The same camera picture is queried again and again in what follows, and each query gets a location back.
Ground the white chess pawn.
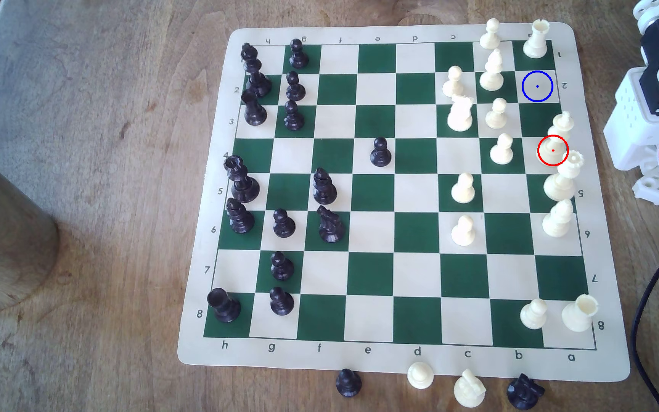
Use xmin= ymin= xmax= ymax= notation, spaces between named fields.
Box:
xmin=490 ymin=133 xmax=514 ymax=166
xmin=520 ymin=298 xmax=548 ymax=330
xmin=451 ymin=173 xmax=476 ymax=204
xmin=451 ymin=215 xmax=476 ymax=247
xmin=485 ymin=98 xmax=509 ymax=129
xmin=479 ymin=18 xmax=502 ymax=50
xmin=407 ymin=362 xmax=435 ymax=390
xmin=442 ymin=66 xmax=466 ymax=98

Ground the black chess pawn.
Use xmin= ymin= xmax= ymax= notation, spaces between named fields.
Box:
xmin=285 ymin=70 xmax=307 ymax=102
xmin=288 ymin=38 xmax=310 ymax=69
xmin=283 ymin=100 xmax=305 ymax=131
xmin=270 ymin=251 xmax=295 ymax=282
xmin=273 ymin=209 xmax=296 ymax=239
xmin=336 ymin=369 xmax=362 ymax=398
xmin=269 ymin=286 xmax=295 ymax=317
xmin=370 ymin=137 xmax=392 ymax=168

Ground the brown wooden cylinder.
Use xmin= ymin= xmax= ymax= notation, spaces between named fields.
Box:
xmin=0 ymin=140 xmax=60 ymax=312

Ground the white chess rook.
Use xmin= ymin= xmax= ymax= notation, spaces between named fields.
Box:
xmin=523 ymin=19 xmax=551 ymax=59
xmin=562 ymin=294 xmax=599 ymax=333

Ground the black chess bishop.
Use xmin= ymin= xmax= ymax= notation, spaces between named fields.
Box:
xmin=312 ymin=167 xmax=338 ymax=206
xmin=225 ymin=197 xmax=255 ymax=234

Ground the black chess knight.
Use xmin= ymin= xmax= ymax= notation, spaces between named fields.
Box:
xmin=507 ymin=373 xmax=546 ymax=410
xmin=316 ymin=205 xmax=346 ymax=244

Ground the black chess queen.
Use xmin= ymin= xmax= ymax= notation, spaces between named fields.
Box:
xmin=223 ymin=155 xmax=260 ymax=203

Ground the white chess knight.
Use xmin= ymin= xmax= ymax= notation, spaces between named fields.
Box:
xmin=447 ymin=95 xmax=474 ymax=132
xmin=453 ymin=369 xmax=486 ymax=409

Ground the white chess king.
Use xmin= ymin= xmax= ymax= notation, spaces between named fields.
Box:
xmin=540 ymin=111 xmax=575 ymax=167

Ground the white chess bishop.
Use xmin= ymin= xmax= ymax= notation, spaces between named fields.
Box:
xmin=479 ymin=48 xmax=505 ymax=92
xmin=542 ymin=199 xmax=574 ymax=238

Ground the white chess queen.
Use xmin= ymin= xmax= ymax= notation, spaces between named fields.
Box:
xmin=543 ymin=150 xmax=585 ymax=202

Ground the green and cream chess mat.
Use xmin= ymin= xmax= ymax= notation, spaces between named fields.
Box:
xmin=177 ymin=22 xmax=631 ymax=383

